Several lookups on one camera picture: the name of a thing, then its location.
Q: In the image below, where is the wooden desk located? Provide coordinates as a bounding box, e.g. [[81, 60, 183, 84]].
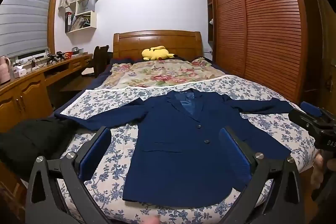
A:
[[0, 53, 93, 132]]

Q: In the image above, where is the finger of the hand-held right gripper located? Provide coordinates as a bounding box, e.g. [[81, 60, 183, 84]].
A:
[[300, 101, 324, 117]]

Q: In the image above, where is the row of books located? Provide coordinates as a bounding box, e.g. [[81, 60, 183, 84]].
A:
[[66, 12, 91, 31]]

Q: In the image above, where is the person's left hand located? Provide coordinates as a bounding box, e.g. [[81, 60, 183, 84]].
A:
[[142, 216, 161, 224]]

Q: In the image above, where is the grey window blind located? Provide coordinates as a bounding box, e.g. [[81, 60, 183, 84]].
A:
[[0, 0, 57, 56]]

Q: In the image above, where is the blue floral white blanket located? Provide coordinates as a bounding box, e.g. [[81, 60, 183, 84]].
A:
[[54, 74, 317, 224]]

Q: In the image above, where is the white paper bag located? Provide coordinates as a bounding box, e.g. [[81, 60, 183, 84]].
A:
[[77, 0, 96, 15]]

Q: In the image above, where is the yellow plush toy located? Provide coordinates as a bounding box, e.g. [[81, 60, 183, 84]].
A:
[[142, 45, 175, 61]]

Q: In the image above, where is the small white box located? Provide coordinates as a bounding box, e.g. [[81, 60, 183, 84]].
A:
[[13, 66, 27, 79]]

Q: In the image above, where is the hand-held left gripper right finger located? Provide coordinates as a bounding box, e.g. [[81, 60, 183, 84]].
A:
[[219, 126, 306, 224]]

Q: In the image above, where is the wooden louvered wardrobe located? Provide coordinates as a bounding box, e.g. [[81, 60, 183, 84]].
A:
[[206, 0, 309, 104]]

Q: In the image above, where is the wooden door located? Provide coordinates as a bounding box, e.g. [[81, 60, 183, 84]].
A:
[[287, 0, 336, 114]]

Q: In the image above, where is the wooden window frame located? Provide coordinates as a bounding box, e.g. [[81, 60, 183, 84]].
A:
[[37, 0, 65, 54]]

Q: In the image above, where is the navy blue suit jacket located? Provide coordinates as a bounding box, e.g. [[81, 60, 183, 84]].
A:
[[59, 88, 294, 209]]

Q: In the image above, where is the white wall shelf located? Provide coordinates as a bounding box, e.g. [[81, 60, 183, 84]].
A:
[[65, 0, 100, 33]]

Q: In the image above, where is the pink kettle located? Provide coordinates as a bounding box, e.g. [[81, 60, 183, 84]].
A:
[[0, 55, 13, 84]]

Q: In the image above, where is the black device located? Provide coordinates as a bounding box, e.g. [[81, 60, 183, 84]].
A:
[[47, 51, 66, 65]]

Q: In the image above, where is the dark desk chair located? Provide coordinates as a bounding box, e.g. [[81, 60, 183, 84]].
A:
[[81, 45, 111, 78]]

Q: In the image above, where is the black cloth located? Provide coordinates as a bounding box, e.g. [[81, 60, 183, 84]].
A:
[[0, 118, 76, 180]]

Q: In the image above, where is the person's right hand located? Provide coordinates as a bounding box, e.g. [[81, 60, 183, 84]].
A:
[[311, 153, 326, 188]]

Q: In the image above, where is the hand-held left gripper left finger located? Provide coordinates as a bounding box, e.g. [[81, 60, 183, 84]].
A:
[[25, 126, 113, 224]]

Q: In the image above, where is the wooden bed headboard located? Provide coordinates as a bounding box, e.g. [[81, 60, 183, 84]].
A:
[[113, 30, 204, 60]]

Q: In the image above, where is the beige red floral quilt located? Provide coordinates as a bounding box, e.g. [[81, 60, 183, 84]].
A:
[[93, 56, 226, 90]]

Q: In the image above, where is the metal door handle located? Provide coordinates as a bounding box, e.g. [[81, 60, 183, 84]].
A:
[[325, 64, 336, 90]]

